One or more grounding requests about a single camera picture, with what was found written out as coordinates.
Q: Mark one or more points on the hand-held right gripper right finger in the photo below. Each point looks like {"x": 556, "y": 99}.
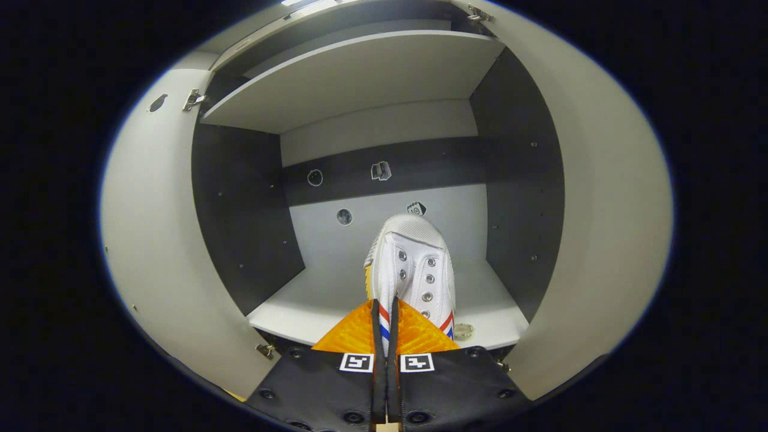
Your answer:
{"x": 393, "y": 378}

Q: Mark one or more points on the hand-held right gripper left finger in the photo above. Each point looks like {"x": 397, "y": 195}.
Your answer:
{"x": 378, "y": 372}

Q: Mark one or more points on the white striped shoe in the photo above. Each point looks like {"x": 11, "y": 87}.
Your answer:
{"x": 414, "y": 264}

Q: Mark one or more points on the grey shoe cabinet door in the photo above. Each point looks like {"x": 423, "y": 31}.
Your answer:
{"x": 606, "y": 210}
{"x": 150, "y": 210}

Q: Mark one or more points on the grey shoe cabinet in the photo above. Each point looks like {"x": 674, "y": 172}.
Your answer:
{"x": 360, "y": 78}

